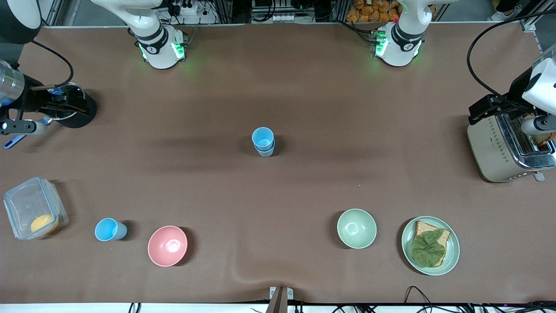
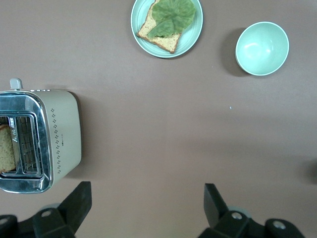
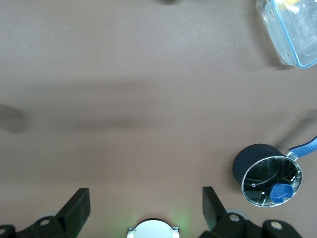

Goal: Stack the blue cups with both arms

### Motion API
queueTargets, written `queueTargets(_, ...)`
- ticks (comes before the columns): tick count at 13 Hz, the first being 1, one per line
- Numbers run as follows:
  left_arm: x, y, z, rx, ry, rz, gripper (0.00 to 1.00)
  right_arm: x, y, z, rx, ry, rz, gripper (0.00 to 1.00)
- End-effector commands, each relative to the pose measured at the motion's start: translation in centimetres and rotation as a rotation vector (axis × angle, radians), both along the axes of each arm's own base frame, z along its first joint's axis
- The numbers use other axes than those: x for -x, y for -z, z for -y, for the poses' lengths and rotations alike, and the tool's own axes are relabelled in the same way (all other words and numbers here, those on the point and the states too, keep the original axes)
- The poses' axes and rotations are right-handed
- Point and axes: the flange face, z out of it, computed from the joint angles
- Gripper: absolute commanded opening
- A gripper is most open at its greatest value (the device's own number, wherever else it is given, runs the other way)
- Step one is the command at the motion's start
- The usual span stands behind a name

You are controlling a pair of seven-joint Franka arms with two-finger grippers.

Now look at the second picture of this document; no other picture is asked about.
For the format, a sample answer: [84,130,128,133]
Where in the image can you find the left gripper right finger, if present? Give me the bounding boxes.
[197,183,267,238]

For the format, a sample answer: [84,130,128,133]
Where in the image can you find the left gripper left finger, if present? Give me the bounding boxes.
[33,181,93,238]

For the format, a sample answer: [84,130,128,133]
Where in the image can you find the beige and chrome toaster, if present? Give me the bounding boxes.
[0,78,83,195]

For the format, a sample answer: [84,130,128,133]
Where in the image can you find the bread slice in toaster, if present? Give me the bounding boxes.
[0,123,17,174]

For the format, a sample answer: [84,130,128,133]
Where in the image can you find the green bowl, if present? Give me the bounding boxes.
[235,21,290,77]

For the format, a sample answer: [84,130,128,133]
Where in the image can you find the green plate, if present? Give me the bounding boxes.
[130,0,204,59]

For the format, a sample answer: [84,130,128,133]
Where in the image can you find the brown bread slice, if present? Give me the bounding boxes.
[136,0,183,55]

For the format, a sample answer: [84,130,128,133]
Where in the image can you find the green lettuce leaf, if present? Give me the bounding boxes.
[147,0,197,39]

